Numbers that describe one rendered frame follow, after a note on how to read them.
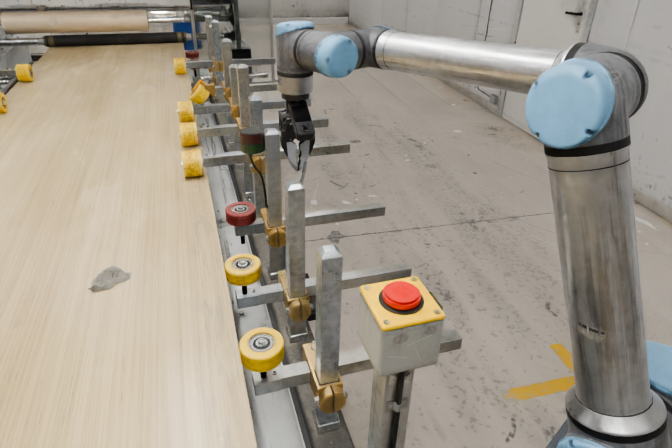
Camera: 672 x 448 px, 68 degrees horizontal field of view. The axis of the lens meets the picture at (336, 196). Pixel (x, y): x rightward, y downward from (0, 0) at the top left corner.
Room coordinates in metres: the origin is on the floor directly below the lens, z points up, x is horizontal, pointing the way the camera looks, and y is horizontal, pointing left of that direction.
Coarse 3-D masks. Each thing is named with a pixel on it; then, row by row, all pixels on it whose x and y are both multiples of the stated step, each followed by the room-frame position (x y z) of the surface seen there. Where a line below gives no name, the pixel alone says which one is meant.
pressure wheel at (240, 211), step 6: (234, 204) 1.17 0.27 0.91; (240, 204) 1.17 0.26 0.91; (246, 204) 1.17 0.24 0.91; (252, 204) 1.17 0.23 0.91; (228, 210) 1.13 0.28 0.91; (234, 210) 1.14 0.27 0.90; (240, 210) 1.14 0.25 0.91; (246, 210) 1.14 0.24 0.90; (252, 210) 1.14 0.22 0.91; (228, 216) 1.12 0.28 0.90; (234, 216) 1.11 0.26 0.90; (240, 216) 1.11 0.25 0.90; (246, 216) 1.11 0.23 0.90; (252, 216) 1.13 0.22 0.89; (228, 222) 1.12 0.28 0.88; (234, 222) 1.11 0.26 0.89; (240, 222) 1.11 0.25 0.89; (246, 222) 1.11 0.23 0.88; (252, 222) 1.13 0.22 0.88
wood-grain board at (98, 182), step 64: (64, 64) 2.67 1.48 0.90; (128, 64) 2.71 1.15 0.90; (0, 128) 1.70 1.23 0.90; (64, 128) 1.72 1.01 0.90; (128, 128) 1.73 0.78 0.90; (0, 192) 1.21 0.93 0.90; (64, 192) 1.22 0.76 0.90; (128, 192) 1.23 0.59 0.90; (192, 192) 1.24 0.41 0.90; (0, 256) 0.91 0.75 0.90; (64, 256) 0.92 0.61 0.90; (128, 256) 0.92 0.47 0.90; (192, 256) 0.93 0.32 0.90; (0, 320) 0.71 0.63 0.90; (64, 320) 0.71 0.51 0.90; (128, 320) 0.72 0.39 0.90; (192, 320) 0.72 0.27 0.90; (0, 384) 0.56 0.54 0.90; (64, 384) 0.56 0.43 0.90; (128, 384) 0.57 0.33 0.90; (192, 384) 0.57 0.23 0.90
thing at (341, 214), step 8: (336, 208) 1.24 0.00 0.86; (344, 208) 1.24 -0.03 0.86; (352, 208) 1.24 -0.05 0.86; (360, 208) 1.25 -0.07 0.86; (368, 208) 1.25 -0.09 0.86; (376, 208) 1.25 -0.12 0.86; (384, 208) 1.26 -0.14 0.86; (312, 216) 1.19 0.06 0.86; (320, 216) 1.20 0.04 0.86; (328, 216) 1.21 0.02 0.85; (336, 216) 1.21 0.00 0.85; (344, 216) 1.22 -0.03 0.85; (352, 216) 1.23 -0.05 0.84; (360, 216) 1.24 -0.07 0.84; (368, 216) 1.24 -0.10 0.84; (376, 216) 1.25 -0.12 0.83; (256, 224) 1.14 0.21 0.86; (312, 224) 1.19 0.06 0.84; (240, 232) 1.13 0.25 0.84; (248, 232) 1.14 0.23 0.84; (256, 232) 1.14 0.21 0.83
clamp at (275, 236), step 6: (264, 210) 1.20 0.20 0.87; (264, 216) 1.17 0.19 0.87; (264, 222) 1.14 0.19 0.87; (282, 222) 1.14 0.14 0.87; (264, 228) 1.15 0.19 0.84; (270, 228) 1.11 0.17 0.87; (276, 228) 1.11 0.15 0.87; (282, 228) 1.12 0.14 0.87; (270, 234) 1.09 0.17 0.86; (276, 234) 1.09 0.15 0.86; (282, 234) 1.10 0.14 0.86; (270, 240) 1.09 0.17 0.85; (276, 240) 1.09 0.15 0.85; (282, 240) 1.10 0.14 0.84; (276, 246) 1.09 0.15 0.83
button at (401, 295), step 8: (384, 288) 0.42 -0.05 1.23; (392, 288) 0.42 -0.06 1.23; (400, 288) 0.42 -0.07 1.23; (408, 288) 0.42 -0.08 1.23; (416, 288) 0.42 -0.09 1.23; (384, 296) 0.41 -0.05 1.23; (392, 296) 0.40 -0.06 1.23; (400, 296) 0.40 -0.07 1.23; (408, 296) 0.40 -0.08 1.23; (416, 296) 0.40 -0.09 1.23; (392, 304) 0.39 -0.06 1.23; (400, 304) 0.39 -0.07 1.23; (408, 304) 0.39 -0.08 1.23; (416, 304) 0.40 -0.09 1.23
